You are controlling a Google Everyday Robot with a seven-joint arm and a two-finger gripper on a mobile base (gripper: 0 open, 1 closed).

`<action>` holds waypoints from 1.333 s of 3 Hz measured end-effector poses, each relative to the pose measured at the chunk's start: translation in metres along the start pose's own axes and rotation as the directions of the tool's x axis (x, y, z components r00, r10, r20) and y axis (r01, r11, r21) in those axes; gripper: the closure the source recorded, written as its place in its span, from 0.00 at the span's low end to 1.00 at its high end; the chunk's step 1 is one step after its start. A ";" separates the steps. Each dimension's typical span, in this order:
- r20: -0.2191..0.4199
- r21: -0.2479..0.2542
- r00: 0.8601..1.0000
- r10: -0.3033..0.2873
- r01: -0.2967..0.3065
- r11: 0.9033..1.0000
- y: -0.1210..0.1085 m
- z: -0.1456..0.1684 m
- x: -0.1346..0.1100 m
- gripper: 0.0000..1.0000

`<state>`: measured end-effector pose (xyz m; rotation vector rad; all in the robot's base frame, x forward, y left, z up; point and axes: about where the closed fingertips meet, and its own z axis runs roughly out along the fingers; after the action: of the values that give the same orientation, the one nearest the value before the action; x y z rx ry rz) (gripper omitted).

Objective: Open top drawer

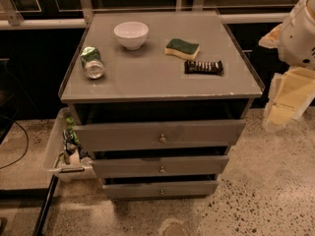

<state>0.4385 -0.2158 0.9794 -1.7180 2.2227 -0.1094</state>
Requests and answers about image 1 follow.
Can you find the grey drawer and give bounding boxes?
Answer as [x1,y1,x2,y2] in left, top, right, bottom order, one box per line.
[102,180,219,199]
[93,155,228,178]
[75,120,245,151]

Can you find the grey bottom drawer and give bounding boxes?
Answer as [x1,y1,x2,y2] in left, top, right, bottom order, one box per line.
[102,180,219,199]

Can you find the green snack bag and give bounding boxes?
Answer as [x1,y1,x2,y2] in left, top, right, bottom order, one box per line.
[63,116,80,146]

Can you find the grey middle drawer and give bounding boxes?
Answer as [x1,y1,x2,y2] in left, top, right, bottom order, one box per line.
[93,155,228,178]

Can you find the black metal bar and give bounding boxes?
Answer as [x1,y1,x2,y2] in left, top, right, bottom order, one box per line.
[32,175,59,236]

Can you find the black cable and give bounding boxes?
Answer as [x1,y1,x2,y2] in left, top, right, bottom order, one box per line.
[0,114,30,171]

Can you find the black snack bar wrapper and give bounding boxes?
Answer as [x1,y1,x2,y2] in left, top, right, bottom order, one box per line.
[184,61,223,76]

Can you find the metal railing frame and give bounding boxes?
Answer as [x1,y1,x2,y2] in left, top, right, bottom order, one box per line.
[0,0,298,30]

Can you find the grey drawer cabinet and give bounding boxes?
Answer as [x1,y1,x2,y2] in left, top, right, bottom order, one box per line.
[59,12,264,186]

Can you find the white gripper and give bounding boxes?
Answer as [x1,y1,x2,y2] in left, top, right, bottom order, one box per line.
[258,24,315,129]

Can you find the grey top drawer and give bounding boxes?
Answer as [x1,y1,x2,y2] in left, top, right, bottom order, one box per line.
[75,120,245,151]

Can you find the white ceramic bowl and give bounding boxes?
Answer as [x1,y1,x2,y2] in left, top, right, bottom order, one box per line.
[114,22,149,50]

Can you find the green soda can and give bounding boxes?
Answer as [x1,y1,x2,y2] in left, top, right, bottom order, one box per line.
[80,46,104,80]

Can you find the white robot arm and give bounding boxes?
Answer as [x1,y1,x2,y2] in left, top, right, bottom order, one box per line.
[259,0,315,132]

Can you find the green yellow sponge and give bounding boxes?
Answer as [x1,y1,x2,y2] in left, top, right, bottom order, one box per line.
[164,38,200,60]

